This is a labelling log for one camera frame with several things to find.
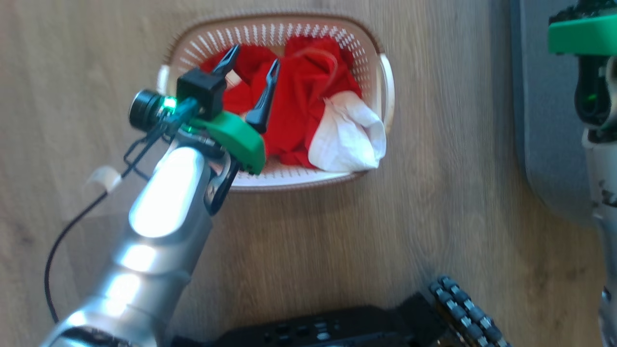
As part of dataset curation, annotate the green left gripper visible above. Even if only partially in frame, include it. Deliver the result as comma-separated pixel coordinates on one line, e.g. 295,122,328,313
189,44,281,175

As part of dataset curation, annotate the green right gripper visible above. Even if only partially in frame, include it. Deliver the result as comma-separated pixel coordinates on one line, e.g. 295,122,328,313
548,12,617,55

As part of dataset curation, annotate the red clothing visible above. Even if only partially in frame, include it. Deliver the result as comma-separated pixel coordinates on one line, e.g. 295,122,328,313
200,36,363,169

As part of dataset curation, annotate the white clothing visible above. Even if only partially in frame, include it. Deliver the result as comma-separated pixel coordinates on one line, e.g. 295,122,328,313
307,91,388,174

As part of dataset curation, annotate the cream laundry basket brown rim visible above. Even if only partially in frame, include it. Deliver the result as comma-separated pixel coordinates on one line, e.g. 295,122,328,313
156,12,396,193

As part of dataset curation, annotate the grey sofa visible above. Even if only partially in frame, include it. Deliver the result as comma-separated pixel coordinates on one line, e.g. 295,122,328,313
510,0,617,228

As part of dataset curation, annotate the black grey roller wheel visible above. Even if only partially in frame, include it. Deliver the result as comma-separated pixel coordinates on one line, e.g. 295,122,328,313
429,275,512,347

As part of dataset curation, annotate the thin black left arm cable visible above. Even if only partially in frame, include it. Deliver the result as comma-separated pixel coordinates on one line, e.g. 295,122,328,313
44,123,165,324

